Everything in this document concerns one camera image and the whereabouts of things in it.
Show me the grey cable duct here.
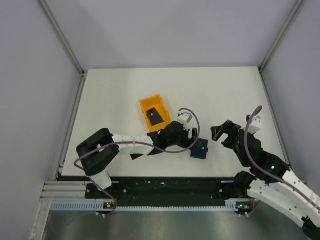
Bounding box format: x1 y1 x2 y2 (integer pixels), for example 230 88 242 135
50 201 251 213

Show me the yellow plastic bin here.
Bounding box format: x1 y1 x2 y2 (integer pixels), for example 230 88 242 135
139 94 172 132

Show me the left aluminium frame post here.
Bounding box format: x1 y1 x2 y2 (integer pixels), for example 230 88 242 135
37 0 85 76

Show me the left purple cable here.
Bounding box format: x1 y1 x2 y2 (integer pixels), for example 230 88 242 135
73 107 202 217

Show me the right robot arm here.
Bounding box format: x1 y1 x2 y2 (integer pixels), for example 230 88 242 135
210 117 320 240

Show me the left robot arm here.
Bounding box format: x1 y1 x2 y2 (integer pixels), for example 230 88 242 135
76 121 202 199

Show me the black card in bin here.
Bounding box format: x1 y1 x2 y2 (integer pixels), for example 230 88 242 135
146 107 165 127

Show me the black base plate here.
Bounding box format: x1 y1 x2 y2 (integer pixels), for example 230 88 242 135
84 176 265 207

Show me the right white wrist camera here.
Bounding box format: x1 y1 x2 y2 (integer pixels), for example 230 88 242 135
248 115 262 135

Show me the black credit card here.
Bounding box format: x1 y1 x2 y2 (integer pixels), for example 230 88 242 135
130 153 143 160

